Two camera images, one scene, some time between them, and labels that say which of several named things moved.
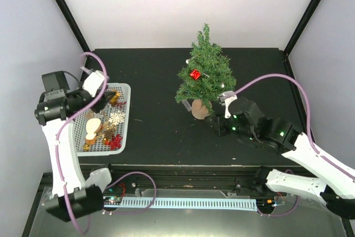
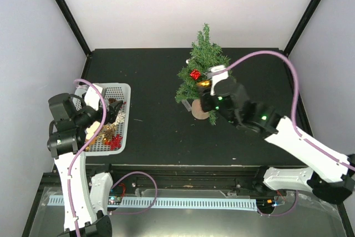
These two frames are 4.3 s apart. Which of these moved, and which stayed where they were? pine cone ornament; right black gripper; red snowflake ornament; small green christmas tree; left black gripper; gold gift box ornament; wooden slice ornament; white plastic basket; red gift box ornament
Moved: left black gripper; gold gift box ornament; right black gripper
Stayed: pine cone ornament; wooden slice ornament; small green christmas tree; white plastic basket; red gift box ornament; red snowflake ornament
